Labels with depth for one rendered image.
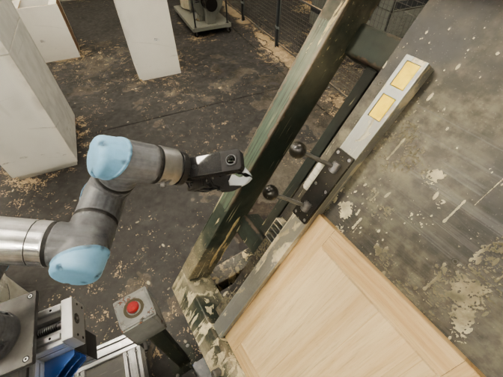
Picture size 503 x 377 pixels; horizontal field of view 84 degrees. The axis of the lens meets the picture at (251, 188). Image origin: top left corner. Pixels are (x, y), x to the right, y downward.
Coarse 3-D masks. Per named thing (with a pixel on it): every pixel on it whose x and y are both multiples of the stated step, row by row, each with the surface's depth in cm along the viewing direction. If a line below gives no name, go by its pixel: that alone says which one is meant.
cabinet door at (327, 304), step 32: (320, 224) 70; (288, 256) 77; (320, 256) 70; (352, 256) 64; (288, 288) 77; (320, 288) 70; (352, 288) 64; (384, 288) 59; (256, 320) 84; (288, 320) 76; (320, 320) 70; (352, 320) 64; (384, 320) 59; (416, 320) 55; (256, 352) 85; (288, 352) 76; (320, 352) 69; (352, 352) 64; (384, 352) 59; (416, 352) 55; (448, 352) 51
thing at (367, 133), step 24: (432, 72) 55; (408, 96) 56; (360, 120) 61; (384, 120) 58; (360, 144) 61; (336, 192) 68; (312, 216) 69; (288, 240) 74; (264, 264) 80; (240, 288) 87; (240, 312) 87
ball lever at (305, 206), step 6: (270, 186) 64; (264, 192) 64; (270, 192) 64; (276, 192) 64; (270, 198) 64; (282, 198) 66; (288, 198) 67; (300, 204) 68; (306, 204) 68; (306, 210) 68
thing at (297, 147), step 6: (294, 144) 59; (300, 144) 59; (294, 150) 59; (300, 150) 59; (306, 150) 60; (294, 156) 60; (300, 156) 59; (306, 156) 61; (312, 156) 61; (324, 162) 62; (336, 162) 63; (330, 168) 64; (336, 168) 63
